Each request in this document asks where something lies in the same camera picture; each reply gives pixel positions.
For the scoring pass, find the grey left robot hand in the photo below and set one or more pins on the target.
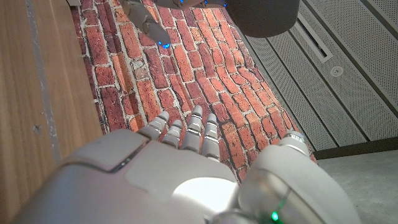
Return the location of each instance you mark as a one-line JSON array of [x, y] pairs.
[[146, 18]]

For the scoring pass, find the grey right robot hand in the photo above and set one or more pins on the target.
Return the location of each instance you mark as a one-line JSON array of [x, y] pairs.
[[149, 186]]

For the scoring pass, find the red brick printed backdrop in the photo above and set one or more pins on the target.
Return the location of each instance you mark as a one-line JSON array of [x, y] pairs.
[[192, 71]]

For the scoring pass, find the long ceiling slot vent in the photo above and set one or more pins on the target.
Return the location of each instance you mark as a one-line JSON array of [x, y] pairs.
[[312, 42]]

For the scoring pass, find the round ceiling sprinkler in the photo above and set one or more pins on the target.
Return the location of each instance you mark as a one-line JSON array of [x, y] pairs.
[[336, 71]]

